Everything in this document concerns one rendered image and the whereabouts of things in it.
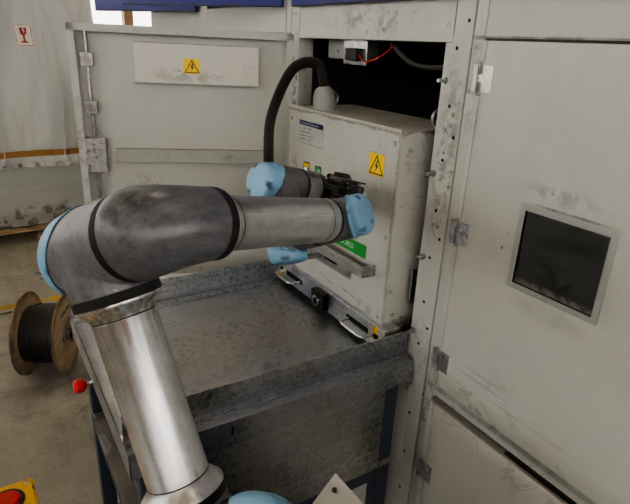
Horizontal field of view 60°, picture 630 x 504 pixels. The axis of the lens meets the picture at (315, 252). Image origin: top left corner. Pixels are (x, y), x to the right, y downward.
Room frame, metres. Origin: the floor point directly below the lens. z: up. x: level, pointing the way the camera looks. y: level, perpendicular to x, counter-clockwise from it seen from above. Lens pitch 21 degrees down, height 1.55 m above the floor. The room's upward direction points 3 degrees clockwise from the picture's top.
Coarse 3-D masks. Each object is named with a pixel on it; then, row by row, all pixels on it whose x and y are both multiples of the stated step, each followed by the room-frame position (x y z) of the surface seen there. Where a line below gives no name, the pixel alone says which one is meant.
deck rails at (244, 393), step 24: (264, 264) 1.57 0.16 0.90; (168, 288) 1.40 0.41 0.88; (192, 288) 1.44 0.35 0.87; (216, 288) 1.48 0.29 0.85; (240, 288) 1.50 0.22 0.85; (72, 312) 1.27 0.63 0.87; (312, 360) 1.02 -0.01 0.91; (336, 360) 1.05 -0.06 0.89; (360, 360) 1.09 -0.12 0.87; (384, 360) 1.13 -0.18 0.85; (240, 384) 0.93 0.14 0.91; (264, 384) 0.95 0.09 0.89; (288, 384) 0.99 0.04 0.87; (312, 384) 1.02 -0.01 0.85; (192, 408) 0.87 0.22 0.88; (216, 408) 0.90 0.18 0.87; (240, 408) 0.92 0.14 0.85
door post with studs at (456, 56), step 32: (448, 64) 1.16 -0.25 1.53; (448, 96) 1.14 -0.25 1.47; (448, 128) 1.13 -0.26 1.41; (448, 160) 1.12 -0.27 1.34; (448, 192) 1.11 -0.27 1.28; (416, 256) 1.15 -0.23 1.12; (416, 288) 1.17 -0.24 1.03; (416, 320) 1.15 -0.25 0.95; (416, 352) 1.14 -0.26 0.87; (416, 384) 1.13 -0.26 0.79; (416, 416) 1.11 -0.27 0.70
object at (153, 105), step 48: (96, 48) 1.61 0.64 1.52; (144, 48) 1.60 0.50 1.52; (192, 48) 1.63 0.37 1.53; (240, 48) 1.65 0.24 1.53; (288, 48) 1.67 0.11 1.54; (96, 96) 1.60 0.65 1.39; (144, 96) 1.63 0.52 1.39; (192, 96) 1.65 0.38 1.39; (240, 96) 1.68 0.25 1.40; (288, 96) 1.68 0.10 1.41; (96, 144) 1.58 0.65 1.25; (144, 144) 1.63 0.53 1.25; (192, 144) 1.65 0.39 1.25; (240, 144) 1.68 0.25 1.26; (96, 192) 1.60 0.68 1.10; (240, 192) 1.68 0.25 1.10
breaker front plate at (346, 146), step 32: (352, 128) 1.31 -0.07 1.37; (288, 160) 1.57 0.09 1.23; (320, 160) 1.43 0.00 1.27; (352, 160) 1.31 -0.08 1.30; (384, 192) 1.20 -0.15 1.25; (384, 224) 1.19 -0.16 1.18; (352, 256) 1.28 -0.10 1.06; (384, 256) 1.18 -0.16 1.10; (352, 288) 1.27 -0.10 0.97; (384, 288) 1.17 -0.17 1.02
